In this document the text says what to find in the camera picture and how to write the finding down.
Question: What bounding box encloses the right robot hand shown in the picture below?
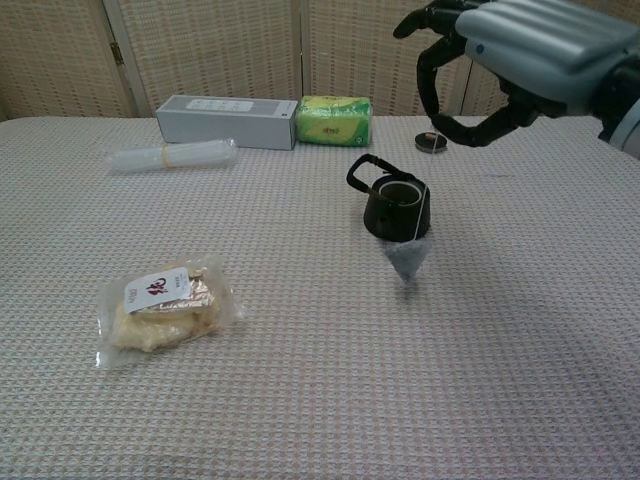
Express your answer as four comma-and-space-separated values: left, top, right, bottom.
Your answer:
393, 0, 640, 150

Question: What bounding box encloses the pyramid tea bag with string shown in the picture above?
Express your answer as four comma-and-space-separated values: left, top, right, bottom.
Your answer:
382, 130, 449, 286

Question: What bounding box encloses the black teapot lid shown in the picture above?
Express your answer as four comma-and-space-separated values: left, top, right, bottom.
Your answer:
414, 130, 448, 154

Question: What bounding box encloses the black teapot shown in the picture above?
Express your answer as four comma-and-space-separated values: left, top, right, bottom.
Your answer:
346, 153, 432, 245

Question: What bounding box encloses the green tissue pack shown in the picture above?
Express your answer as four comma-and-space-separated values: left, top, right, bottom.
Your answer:
294, 95, 374, 149

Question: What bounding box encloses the woven folding screen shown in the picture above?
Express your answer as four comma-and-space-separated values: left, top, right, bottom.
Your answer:
0, 0, 640, 122

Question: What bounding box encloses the white rectangular cardboard box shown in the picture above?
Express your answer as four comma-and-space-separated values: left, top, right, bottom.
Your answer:
155, 94, 300, 151

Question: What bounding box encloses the sleeve of clear plastic cups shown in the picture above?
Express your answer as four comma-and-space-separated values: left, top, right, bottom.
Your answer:
104, 138, 238, 175

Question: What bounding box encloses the woven checkered tablecloth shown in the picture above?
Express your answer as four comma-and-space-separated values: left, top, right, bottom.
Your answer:
0, 115, 640, 480

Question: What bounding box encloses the packaged pastry snack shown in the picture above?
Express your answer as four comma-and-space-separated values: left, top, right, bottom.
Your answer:
94, 253, 247, 371

